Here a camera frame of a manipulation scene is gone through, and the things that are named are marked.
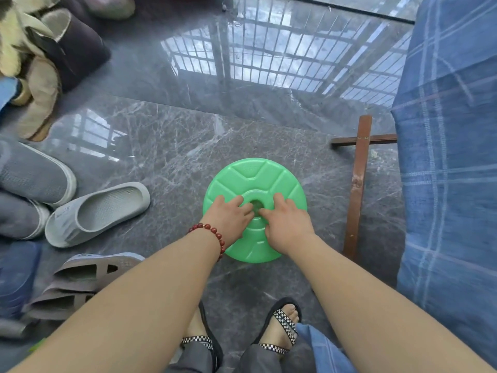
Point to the navy fabric bag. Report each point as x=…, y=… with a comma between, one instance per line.
x=17, y=279

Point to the green plastic stool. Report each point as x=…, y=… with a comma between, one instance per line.
x=252, y=174

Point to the wooden folding table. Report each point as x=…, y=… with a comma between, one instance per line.
x=359, y=182

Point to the person's grey trousers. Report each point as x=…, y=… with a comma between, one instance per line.
x=256, y=363

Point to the white cloth bundle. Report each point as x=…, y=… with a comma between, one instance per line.
x=110, y=5

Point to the black white woven sandal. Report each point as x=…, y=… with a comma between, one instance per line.
x=285, y=322
x=198, y=339

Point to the heap of worn shoes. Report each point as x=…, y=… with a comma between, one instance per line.
x=70, y=46

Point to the grey fabric slipper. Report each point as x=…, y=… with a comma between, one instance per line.
x=19, y=217
x=35, y=174

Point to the blue lined cloth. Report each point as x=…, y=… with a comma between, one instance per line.
x=446, y=151

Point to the person's left hand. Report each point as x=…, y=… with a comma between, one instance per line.
x=229, y=221

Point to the grey rubber slipper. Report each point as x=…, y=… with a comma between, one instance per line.
x=97, y=213

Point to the person's right hand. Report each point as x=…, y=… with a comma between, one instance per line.
x=289, y=229

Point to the person's left forearm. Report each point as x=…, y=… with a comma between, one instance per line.
x=128, y=314

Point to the person's right forearm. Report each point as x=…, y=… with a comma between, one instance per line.
x=380, y=318

